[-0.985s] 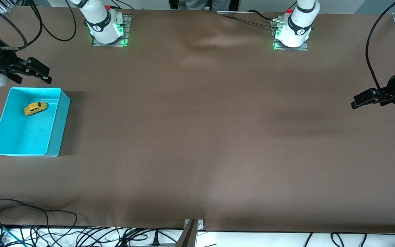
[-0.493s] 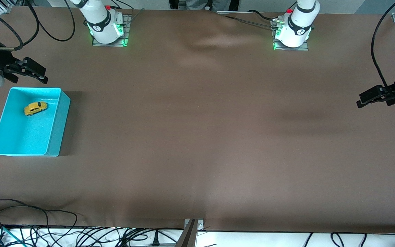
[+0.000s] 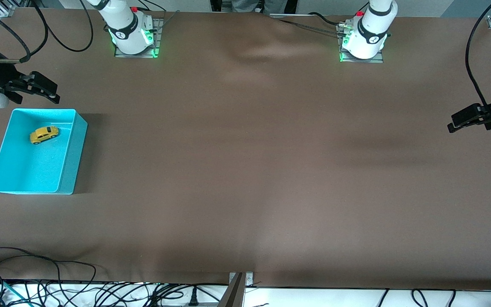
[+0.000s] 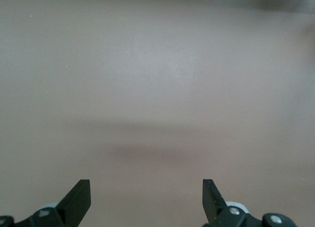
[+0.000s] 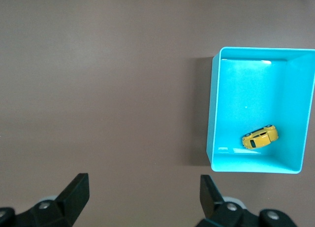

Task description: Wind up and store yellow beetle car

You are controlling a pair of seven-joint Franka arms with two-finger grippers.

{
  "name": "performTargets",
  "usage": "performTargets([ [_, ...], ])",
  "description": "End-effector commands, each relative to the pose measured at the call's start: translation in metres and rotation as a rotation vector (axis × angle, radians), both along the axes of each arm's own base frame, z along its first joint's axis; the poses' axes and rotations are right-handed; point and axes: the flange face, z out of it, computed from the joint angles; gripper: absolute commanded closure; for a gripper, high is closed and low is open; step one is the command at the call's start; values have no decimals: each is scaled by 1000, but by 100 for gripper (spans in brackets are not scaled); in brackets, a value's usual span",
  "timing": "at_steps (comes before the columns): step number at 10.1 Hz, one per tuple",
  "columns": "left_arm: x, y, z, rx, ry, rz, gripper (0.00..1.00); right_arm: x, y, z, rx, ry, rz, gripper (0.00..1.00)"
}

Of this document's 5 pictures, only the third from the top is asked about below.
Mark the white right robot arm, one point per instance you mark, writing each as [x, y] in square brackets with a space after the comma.
[122, 23]

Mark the teal plastic bin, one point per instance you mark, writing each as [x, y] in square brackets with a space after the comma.
[36, 170]

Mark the silver metal strip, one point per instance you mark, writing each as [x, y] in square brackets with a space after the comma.
[284, 16]

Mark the black power plug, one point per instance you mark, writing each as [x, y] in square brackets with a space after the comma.
[193, 298]

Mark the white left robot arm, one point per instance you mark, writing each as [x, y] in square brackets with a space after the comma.
[371, 30]

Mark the person in grey trousers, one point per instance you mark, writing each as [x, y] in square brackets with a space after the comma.
[249, 5]

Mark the yellow toy beetle car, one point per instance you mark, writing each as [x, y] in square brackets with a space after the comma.
[44, 134]

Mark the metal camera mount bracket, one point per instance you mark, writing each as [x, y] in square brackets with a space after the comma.
[237, 294]

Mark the brown table cover sheet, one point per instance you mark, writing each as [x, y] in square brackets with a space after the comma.
[245, 170]

